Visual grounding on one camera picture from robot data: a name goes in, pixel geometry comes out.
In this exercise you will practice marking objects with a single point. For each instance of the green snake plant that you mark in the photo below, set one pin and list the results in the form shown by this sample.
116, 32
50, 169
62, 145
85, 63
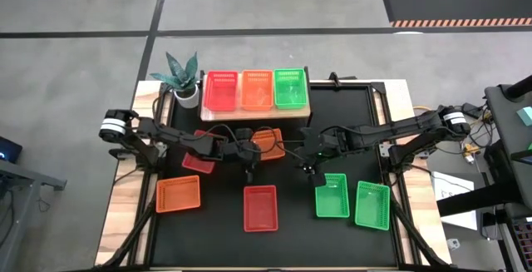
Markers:
180, 74

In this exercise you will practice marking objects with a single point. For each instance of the white paper sheet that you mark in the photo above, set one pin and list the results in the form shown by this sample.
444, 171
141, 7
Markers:
451, 182

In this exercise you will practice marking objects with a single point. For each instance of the black hazard-striped floor mat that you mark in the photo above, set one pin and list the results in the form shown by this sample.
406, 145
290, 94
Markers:
457, 6

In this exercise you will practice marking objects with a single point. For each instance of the green plastic basket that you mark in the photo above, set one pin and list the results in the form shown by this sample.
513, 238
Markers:
332, 199
373, 205
291, 88

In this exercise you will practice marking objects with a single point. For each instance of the grey metal stand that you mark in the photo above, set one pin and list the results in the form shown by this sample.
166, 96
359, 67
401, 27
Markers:
25, 172

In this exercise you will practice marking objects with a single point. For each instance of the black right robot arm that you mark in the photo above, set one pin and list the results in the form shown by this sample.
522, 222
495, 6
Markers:
395, 128

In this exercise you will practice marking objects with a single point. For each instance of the black power adapter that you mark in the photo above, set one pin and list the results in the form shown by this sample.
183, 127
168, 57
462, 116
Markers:
471, 110

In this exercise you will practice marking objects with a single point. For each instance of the teal box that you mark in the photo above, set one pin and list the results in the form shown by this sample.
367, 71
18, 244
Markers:
525, 116

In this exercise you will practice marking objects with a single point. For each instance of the white plant pot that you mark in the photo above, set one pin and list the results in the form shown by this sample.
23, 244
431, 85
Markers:
188, 100

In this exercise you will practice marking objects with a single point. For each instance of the black device with blue light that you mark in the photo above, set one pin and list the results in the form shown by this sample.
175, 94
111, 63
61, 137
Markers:
8, 149

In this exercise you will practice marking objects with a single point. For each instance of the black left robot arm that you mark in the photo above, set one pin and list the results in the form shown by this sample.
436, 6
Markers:
174, 135

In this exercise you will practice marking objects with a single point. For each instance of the small white object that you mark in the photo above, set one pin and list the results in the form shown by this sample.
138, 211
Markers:
453, 244

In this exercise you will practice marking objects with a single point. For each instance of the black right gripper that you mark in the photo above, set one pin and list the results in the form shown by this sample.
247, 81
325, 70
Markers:
322, 145

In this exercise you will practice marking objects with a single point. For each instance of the black aluminium table frame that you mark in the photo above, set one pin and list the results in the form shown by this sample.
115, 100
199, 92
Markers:
379, 88

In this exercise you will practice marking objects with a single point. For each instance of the black equipment cart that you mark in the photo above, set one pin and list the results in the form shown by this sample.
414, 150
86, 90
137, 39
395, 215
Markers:
511, 139

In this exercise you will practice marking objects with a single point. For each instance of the orange plastic basket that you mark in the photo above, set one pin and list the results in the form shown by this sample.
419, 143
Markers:
257, 90
272, 139
178, 194

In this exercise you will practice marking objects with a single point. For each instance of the red plastic basket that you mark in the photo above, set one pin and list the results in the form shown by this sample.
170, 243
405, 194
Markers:
221, 91
260, 208
197, 164

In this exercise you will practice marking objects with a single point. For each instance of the black clamp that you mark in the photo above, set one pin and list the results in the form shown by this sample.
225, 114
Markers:
334, 76

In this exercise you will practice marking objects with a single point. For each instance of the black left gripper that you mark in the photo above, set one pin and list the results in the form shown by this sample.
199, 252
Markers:
243, 147

